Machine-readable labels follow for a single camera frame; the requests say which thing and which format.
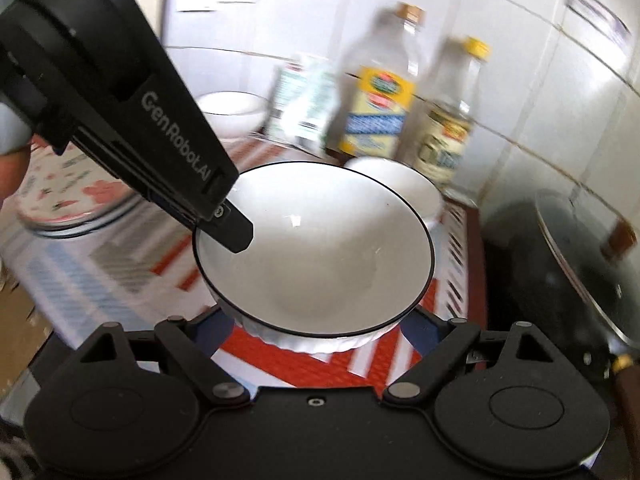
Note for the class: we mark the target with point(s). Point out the vinegar bottle yellow cap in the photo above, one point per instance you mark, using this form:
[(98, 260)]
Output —
[(450, 130)]

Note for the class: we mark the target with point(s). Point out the white bowl dark rim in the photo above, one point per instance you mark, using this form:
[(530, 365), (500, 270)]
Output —
[(400, 180), (320, 255)]

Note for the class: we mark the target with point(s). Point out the pink rabbit print plate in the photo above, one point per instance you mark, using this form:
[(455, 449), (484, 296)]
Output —
[(75, 190)]

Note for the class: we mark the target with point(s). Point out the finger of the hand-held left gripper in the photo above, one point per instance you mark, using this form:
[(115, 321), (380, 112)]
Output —
[(232, 230)]

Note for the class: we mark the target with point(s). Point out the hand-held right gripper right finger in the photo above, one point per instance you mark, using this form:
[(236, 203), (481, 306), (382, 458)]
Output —
[(415, 330)]

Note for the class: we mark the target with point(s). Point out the cooking wine bottle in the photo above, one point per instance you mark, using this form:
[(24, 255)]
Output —
[(380, 105)]

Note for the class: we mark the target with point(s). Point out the white plastic bag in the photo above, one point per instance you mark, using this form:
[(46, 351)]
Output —
[(305, 100)]

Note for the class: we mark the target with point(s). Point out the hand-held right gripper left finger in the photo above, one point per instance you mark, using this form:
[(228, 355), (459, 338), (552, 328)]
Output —
[(215, 332)]

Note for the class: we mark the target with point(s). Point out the person's left hand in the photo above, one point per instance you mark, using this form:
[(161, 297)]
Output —
[(10, 177)]

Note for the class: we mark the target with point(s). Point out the wall sticker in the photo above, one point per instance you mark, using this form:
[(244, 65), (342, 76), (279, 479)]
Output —
[(597, 12)]

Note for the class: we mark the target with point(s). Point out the black cooking pot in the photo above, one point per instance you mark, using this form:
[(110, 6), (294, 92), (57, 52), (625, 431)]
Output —
[(515, 270)]

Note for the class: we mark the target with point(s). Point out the glass pot lid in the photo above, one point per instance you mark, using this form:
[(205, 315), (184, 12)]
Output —
[(585, 280)]

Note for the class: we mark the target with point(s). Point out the white ribbed bowl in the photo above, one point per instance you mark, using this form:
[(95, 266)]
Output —
[(230, 110)]

